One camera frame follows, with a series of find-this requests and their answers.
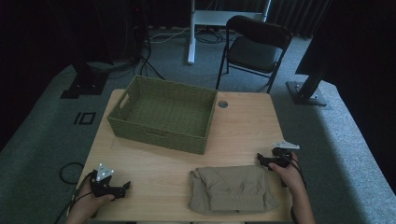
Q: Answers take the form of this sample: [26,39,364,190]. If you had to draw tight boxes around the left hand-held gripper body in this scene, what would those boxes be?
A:
[90,162,120,198]

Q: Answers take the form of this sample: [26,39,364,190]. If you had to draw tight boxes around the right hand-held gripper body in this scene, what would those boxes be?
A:
[270,140,301,168]

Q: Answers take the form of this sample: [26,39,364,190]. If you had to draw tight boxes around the beige pants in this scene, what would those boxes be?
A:
[188,164,280,217]

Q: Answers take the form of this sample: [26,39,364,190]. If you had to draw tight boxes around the green woven basket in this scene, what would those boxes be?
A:
[106,74,219,156]

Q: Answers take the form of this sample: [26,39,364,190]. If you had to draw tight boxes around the person's right hand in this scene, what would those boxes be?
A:
[268,152,304,192]

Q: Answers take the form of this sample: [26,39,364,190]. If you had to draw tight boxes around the person's left hand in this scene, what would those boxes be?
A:
[69,192,116,222]

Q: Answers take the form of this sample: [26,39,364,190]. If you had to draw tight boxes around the black slanted stand with base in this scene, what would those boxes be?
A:
[286,31,332,107]

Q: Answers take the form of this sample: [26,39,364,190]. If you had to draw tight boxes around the black stand with flat base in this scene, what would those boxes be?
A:
[60,60,110,100]

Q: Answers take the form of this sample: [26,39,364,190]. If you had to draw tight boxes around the black folding chair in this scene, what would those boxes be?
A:
[216,15,293,94]

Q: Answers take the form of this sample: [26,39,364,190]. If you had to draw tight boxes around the dark curtain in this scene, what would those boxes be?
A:
[267,0,332,39]

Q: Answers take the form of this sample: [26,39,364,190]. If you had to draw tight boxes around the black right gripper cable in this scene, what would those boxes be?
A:
[289,154,308,190]

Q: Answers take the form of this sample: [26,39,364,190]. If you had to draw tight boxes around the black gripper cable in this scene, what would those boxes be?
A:
[54,173,94,224]
[289,154,308,190]

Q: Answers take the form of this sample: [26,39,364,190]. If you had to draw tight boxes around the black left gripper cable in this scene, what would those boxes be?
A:
[54,173,94,224]

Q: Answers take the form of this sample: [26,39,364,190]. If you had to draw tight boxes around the black cable loop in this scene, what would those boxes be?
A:
[59,161,85,186]

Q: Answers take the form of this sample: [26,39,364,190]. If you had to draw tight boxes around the bundle of floor cables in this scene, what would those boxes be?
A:
[87,26,225,80]

